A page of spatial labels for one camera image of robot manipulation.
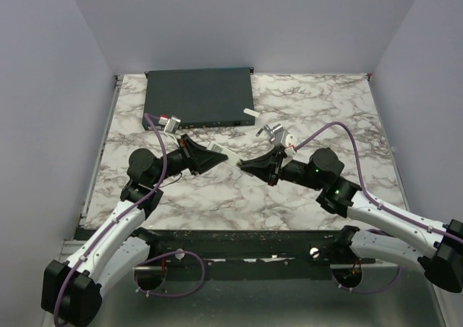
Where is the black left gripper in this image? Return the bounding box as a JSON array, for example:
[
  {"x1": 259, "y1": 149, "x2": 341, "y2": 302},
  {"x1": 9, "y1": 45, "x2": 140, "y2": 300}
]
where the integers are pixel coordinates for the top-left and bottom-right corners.
[{"x1": 150, "y1": 135, "x2": 228, "y2": 186}]

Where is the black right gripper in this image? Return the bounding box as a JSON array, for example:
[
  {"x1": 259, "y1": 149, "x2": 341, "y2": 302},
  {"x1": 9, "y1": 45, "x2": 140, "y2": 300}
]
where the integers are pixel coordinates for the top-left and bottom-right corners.
[{"x1": 241, "y1": 147, "x2": 323, "y2": 191}]

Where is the white remote control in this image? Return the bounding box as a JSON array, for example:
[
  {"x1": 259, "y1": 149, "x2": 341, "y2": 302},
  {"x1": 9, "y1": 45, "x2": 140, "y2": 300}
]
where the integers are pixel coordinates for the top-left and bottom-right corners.
[{"x1": 207, "y1": 142, "x2": 242, "y2": 167}]

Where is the white battery cover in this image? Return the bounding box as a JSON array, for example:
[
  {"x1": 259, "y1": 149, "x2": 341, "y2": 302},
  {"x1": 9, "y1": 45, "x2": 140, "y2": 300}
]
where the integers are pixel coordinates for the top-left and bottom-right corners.
[{"x1": 243, "y1": 108, "x2": 260, "y2": 118}]

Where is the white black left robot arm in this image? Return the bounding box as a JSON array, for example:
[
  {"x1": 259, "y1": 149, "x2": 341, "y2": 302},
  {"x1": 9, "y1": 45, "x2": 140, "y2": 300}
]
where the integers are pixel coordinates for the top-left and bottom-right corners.
[{"x1": 41, "y1": 135, "x2": 228, "y2": 326}]

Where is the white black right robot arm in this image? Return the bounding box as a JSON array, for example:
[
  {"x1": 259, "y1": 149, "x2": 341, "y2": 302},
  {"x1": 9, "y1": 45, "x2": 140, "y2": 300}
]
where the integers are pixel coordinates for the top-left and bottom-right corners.
[{"x1": 237, "y1": 148, "x2": 462, "y2": 293}]

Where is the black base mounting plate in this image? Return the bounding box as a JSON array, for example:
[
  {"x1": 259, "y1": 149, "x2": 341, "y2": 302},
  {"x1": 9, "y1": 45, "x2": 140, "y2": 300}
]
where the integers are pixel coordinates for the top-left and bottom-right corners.
[{"x1": 74, "y1": 227, "x2": 399, "y2": 283}]

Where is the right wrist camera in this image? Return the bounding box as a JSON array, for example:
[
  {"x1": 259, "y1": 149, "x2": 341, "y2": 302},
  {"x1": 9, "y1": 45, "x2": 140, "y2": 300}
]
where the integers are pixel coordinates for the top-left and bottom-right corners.
[{"x1": 271, "y1": 129, "x2": 297, "y2": 158}]

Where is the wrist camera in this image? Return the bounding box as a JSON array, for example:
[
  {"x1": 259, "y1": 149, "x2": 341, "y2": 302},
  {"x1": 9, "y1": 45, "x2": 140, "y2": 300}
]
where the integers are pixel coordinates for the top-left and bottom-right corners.
[
  {"x1": 271, "y1": 129, "x2": 297, "y2": 158},
  {"x1": 158, "y1": 116, "x2": 181, "y2": 135}
]

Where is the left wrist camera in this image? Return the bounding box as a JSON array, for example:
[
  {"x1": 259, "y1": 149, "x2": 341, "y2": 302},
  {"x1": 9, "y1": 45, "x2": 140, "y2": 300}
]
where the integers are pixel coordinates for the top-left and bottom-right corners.
[{"x1": 158, "y1": 116, "x2": 181, "y2": 135}]

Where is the dark network switch box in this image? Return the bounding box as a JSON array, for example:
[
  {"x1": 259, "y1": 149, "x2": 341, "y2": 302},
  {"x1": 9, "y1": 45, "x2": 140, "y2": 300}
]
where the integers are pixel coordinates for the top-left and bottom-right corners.
[{"x1": 144, "y1": 67, "x2": 255, "y2": 128}]

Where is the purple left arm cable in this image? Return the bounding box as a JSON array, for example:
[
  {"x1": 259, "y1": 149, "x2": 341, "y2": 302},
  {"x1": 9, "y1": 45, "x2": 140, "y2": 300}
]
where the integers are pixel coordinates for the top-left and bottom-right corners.
[{"x1": 52, "y1": 113, "x2": 169, "y2": 324}]

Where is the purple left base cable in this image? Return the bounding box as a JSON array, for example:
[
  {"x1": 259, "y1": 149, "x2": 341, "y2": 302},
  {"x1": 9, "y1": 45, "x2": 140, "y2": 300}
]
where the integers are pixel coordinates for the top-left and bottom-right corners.
[{"x1": 134, "y1": 250, "x2": 208, "y2": 299}]

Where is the aluminium table edge rail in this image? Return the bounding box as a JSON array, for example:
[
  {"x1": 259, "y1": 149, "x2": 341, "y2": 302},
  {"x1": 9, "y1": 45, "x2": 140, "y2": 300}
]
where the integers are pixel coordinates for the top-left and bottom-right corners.
[{"x1": 77, "y1": 75, "x2": 124, "y2": 228}]

